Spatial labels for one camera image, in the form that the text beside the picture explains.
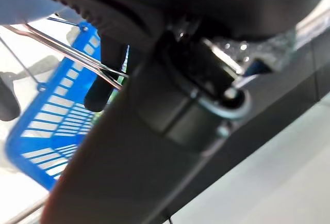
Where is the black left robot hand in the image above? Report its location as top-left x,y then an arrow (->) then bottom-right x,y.
12,0 -> 325,224

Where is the blue plastic mesh basket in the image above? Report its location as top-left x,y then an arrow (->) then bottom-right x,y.
5,21 -> 129,191

